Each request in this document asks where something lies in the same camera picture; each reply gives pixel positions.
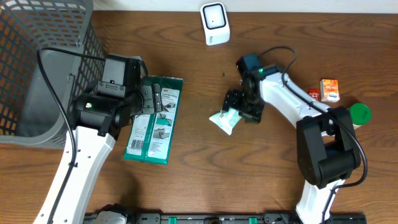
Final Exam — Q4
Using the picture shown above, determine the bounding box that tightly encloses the teal white snack pouch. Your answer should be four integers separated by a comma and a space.
209, 108, 242, 136

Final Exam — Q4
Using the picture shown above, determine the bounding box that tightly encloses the green sponge pack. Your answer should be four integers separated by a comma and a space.
123, 77, 183, 166

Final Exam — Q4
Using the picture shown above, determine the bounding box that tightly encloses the red white packet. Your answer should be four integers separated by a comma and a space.
308, 89, 320, 101

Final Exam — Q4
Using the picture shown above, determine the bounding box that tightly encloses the orange juice carton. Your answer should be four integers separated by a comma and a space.
320, 79, 340, 103

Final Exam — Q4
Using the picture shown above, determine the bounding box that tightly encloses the green lid jar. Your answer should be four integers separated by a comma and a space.
349, 103, 372, 129

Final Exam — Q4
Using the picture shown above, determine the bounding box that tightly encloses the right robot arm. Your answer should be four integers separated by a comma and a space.
222, 63, 368, 223

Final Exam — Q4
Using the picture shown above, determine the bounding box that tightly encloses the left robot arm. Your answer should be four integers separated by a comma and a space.
35, 82, 162, 223

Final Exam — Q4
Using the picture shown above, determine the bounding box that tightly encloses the white barcode scanner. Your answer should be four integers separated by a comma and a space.
200, 2, 231, 46

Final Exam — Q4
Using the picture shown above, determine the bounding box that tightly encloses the grey plastic mesh basket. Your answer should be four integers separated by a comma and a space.
1, 0, 104, 149

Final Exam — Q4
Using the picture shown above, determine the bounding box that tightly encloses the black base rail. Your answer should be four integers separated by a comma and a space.
83, 212, 367, 224

